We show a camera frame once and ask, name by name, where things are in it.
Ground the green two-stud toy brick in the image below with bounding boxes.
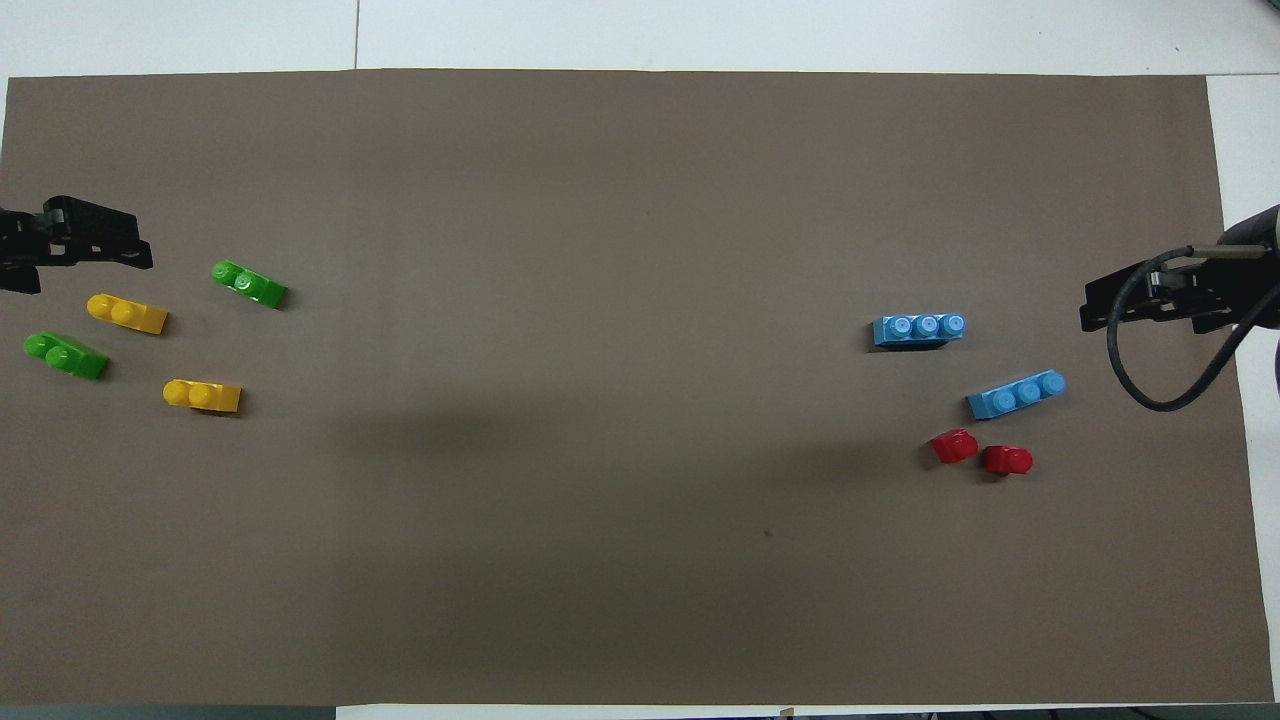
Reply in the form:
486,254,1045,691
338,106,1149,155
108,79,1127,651
212,260,288,310
23,332,110,381

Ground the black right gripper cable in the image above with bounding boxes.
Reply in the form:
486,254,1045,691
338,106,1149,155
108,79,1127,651
1105,245,1261,413

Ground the brown table mat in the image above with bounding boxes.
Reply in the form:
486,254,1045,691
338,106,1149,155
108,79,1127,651
0,68,1276,708

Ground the yellow two-stud toy brick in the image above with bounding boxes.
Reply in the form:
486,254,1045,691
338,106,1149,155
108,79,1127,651
86,293,169,336
162,379,243,416

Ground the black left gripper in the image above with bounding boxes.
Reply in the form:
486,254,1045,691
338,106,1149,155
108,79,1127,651
0,196,154,294

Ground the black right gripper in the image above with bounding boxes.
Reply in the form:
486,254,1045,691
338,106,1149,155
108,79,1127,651
1079,255,1280,334

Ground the blue three-stud toy brick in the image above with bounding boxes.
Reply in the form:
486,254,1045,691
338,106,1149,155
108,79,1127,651
966,370,1068,421
871,313,967,351

